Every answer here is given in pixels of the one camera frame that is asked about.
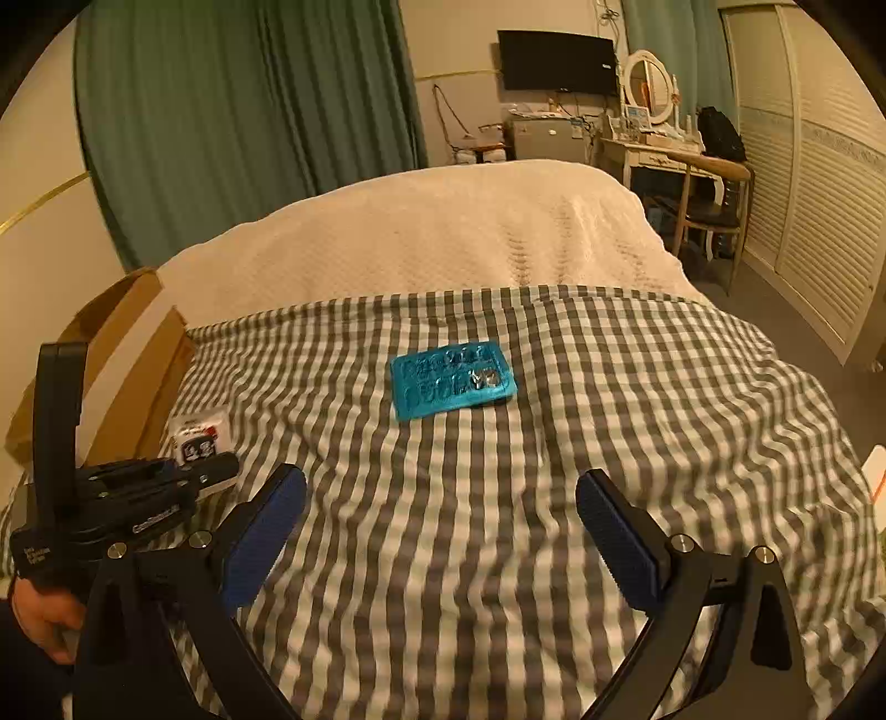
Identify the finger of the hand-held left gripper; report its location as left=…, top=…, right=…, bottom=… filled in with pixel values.
left=176, top=453, right=240, bottom=496

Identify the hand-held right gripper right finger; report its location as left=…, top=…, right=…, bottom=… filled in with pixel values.
left=574, top=469, right=818, bottom=720

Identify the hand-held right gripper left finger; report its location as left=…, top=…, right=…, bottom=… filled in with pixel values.
left=73, top=462, right=309, bottom=720

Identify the cardboard box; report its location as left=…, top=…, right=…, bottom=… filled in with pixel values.
left=3, top=266, right=198, bottom=479

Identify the blue blister pack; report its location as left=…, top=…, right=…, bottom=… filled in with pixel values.
left=389, top=339, right=519, bottom=422

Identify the person's left forearm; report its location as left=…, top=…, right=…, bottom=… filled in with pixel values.
left=0, top=599, right=74, bottom=720

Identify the person's left hand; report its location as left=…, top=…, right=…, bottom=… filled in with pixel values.
left=10, top=578, right=87, bottom=666

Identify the white picture card packet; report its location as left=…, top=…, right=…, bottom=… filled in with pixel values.
left=162, top=410, right=233, bottom=496

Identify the grey checked cloth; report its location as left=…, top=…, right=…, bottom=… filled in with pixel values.
left=0, top=284, right=880, bottom=720

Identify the cream bed cover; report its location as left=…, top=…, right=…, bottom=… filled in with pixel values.
left=156, top=159, right=710, bottom=330

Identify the wooden chair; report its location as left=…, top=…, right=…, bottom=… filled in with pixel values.
left=668, top=151, right=755, bottom=295

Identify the wide green curtain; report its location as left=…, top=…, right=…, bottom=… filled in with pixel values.
left=73, top=0, right=430, bottom=274

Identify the white dressing table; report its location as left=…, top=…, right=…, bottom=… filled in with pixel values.
left=599, top=128, right=728, bottom=195

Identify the grey mini fridge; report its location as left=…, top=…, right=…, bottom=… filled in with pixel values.
left=511, top=114, right=589, bottom=162

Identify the wooden stool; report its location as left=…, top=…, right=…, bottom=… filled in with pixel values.
left=450, top=125, right=513, bottom=166

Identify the white louvred wardrobe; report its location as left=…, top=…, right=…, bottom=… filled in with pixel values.
left=720, top=0, right=886, bottom=368

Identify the black bag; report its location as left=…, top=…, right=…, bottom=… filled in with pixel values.
left=696, top=106, right=747, bottom=163

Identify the oval white mirror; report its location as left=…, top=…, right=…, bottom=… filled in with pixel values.
left=619, top=48, right=676, bottom=129

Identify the narrow green curtain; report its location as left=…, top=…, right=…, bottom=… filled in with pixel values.
left=619, top=0, right=738, bottom=129

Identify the gold wall trim strip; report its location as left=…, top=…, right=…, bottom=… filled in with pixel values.
left=0, top=172, right=92, bottom=233

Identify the black wall television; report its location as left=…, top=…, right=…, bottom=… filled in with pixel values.
left=497, top=29, right=619, bottom=96

